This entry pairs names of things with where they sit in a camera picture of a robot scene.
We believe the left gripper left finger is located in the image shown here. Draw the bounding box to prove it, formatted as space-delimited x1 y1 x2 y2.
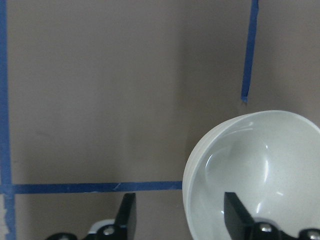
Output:
44 192 137 240

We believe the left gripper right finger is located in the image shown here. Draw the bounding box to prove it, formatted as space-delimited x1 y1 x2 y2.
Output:
223 192 320 240

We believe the white ceramic bowl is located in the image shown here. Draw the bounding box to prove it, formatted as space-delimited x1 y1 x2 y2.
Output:
182 110 320 240

